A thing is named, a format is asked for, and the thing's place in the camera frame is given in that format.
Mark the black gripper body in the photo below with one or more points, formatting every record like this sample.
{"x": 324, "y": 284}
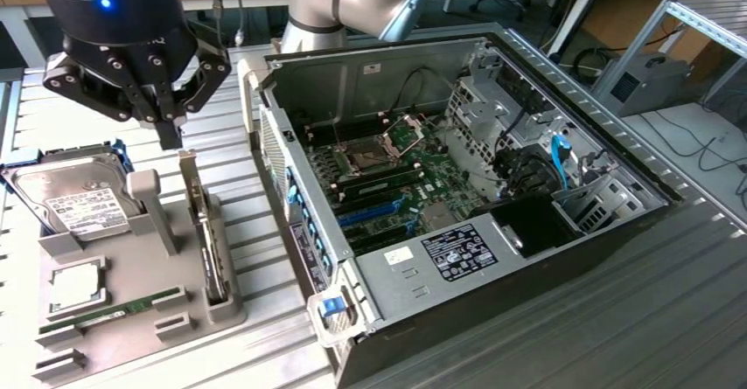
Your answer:
{"x": 117, "y": 9}

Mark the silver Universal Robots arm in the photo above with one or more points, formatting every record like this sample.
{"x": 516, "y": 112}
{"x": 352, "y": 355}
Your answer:
{"x": 327, "y": 0}

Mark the silver hard disk drive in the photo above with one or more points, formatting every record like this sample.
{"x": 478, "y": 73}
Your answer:
{"x": 119, "y": 153}

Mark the silver hard disk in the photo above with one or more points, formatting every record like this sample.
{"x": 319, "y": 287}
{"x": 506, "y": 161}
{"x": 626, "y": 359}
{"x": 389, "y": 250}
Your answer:
{"x": 77, "y": 196}

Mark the CPU socket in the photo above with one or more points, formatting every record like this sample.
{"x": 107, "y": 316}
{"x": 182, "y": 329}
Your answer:
{"x": 365, "y": 157}

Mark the metal socket cover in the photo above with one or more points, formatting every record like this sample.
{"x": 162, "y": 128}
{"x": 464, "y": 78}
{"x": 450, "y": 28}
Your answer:
{"x": 405, "y": 133}

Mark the installed RAM stick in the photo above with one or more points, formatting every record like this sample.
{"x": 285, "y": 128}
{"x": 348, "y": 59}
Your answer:
{"x": 380, "y": 184}

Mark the blue expansion slot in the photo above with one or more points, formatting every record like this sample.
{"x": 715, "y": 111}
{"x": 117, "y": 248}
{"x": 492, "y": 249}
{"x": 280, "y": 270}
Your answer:
{"x": 371, "y": 214}

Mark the green motherboard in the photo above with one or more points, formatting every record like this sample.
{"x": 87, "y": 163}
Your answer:
{"x": 427, "y": 188}

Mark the metal disk bay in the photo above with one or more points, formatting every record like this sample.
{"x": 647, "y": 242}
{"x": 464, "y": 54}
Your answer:
{"x": 484, "y": 113}

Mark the grey parts rack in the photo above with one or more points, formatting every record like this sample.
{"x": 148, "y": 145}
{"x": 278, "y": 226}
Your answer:
{"x": 141, "y": 284}

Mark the silver CPU chip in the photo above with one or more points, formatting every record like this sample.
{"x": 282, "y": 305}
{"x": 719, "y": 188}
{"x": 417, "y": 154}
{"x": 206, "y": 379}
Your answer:
{"x": 79, "y": 290}

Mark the green RAM stick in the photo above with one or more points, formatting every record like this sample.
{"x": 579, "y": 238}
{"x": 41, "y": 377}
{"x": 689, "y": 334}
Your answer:
{"x": 111, "y": 312}

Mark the blue case latch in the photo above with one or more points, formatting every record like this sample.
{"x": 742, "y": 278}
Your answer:
{"x": 331, "y": 308}

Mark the grey power supply unit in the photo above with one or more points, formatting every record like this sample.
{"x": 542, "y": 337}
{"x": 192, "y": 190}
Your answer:
{"x": 432, "y": 266}

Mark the open black PC case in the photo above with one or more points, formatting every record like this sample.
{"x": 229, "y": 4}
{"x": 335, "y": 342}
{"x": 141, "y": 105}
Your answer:
{"x": 467, "y": 284}

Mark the graphics card with metal bracket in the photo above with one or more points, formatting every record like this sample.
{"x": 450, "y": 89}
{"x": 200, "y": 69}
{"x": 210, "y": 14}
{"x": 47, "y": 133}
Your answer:
{"x": 201, "y": 227}

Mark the aluminium profile frame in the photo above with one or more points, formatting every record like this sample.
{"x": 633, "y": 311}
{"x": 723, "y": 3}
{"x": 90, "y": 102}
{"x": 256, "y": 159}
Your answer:
{"x": 689, "y": 17}

